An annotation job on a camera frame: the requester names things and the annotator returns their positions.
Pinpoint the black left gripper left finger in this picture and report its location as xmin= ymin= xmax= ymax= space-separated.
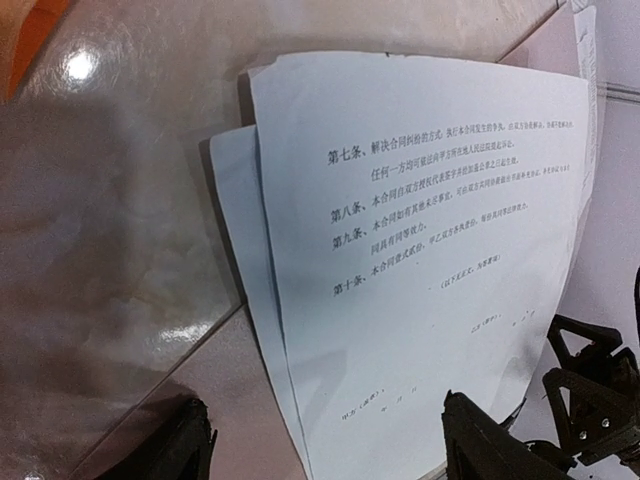
xmin=149 ymin=398 xmax=218 ymax=480

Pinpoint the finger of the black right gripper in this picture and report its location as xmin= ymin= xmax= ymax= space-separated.
xmin=543 ymin=367 xmax=639 ymax=470
xmin=547 ymin=314 xmax=639 ymax=380

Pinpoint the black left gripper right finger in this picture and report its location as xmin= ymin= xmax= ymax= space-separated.
xmin=441 ymin=392 xmax=526 ymax=480

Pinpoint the white printed paper stack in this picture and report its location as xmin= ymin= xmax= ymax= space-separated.
xmin=209 ymin=52 xmax=599 ymax=480

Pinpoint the orange book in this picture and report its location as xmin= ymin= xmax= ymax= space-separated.
xmin=1 ymin=0 xmax=71 ymax=104

